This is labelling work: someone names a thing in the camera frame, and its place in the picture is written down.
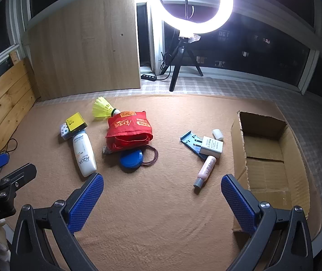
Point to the pale cloth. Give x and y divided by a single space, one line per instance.
1 240

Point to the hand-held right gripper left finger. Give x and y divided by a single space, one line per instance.
86 203

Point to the blue round lid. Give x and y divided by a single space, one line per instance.
131 161

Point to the blue plastic tray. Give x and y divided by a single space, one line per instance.
189 141

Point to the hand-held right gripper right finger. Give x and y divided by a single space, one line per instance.
238 203

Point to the white power adapter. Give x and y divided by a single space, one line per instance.
213 146

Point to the patterned white tissue pack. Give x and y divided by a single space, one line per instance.
64 132

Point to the pink bottle with grey cap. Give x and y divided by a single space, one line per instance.
207 169

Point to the white sunscreen bottle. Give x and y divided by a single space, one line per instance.
84 155

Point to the pine wood panel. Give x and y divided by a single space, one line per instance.
5 101

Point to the cardboard box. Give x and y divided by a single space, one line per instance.
265 172

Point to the beige blanket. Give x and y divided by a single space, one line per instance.
155 209

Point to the black phone holder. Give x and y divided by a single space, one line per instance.
185 2

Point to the large wooden board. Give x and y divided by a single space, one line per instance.
84 48

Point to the white window frame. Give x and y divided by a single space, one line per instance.
155 48

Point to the small white cap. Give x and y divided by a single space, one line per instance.
218 134

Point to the yellow shuttlecock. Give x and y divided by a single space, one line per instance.
103 108

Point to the yellow and black card box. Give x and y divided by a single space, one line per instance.
74 121

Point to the red cloth bag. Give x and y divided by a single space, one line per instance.
127 131

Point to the checked cloth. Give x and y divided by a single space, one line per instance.
234 87

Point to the black power strip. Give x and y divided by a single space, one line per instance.
148 77

